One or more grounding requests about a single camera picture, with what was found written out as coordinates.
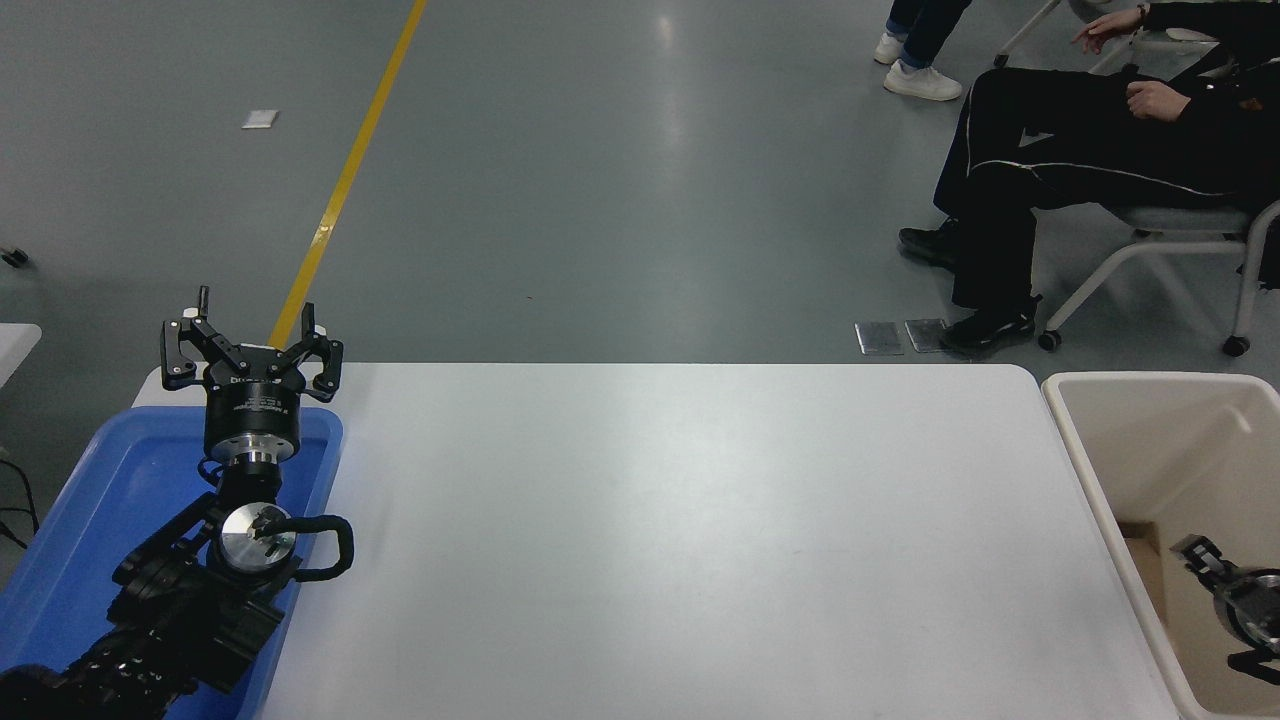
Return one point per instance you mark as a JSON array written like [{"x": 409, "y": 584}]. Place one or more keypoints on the grey office chair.
[{"x": 1160, "y": 235}]

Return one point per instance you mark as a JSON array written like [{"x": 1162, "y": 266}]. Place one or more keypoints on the small black caster wheel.
[{"x": 14, "y": 257}]

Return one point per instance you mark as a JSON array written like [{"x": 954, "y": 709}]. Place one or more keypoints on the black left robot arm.
[{"x": 170, "y": 610}]

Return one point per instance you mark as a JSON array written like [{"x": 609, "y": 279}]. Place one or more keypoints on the large pale plastic bin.
[{"x": 1150, "y": 440}]

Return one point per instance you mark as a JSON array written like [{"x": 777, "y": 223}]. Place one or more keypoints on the metal floor plate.
[
  {"x": 879, "y": 338},
  {"x": 925, "y": 335}
]

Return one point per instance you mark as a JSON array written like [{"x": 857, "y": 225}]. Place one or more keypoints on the standing person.
[{"x": 920, "y": 60}]

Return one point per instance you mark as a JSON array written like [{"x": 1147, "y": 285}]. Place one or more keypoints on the seated person's right hand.
[{"x": 1105, "y": 28}]

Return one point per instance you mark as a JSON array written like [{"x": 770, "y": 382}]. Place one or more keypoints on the seated person's left hand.
[{"x": 1160, "y": 100}]

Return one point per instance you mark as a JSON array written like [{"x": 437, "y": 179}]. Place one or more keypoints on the seated person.
[{"x": 1050, "y": 150}]

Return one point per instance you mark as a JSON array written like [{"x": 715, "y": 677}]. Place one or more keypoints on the small white side table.
[{"x": 15, "y": 350}]

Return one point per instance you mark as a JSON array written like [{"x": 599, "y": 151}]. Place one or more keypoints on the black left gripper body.
[{"x": 253, "y": 410}]

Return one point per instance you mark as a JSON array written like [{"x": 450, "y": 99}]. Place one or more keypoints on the blue plastic tray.
[{"x": 110, "y": 480}]

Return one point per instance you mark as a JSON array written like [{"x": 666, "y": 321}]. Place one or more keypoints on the white-legged wheeled chair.
[{"x": 1030, "y": 30}]

